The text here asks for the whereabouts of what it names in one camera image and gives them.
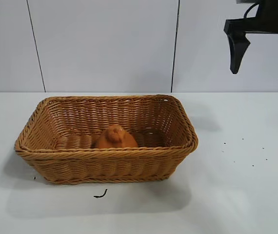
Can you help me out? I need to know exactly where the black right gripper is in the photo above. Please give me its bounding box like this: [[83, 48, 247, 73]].
[[224, 0, 278, 76]]

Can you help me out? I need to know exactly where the orange cone-shaped bread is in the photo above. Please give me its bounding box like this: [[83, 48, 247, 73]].
[[95, 124, 139, 149]]

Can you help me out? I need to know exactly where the brown woven wicker basket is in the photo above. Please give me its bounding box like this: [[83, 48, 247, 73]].
[[14, 94, 199, 185]]

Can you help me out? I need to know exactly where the small black thread piece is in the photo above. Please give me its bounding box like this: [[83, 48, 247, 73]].
[[93, 188, 108, 199]]

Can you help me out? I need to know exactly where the thin black right gripper cable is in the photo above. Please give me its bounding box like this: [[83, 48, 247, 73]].
[[242, 4, 259, 19]]

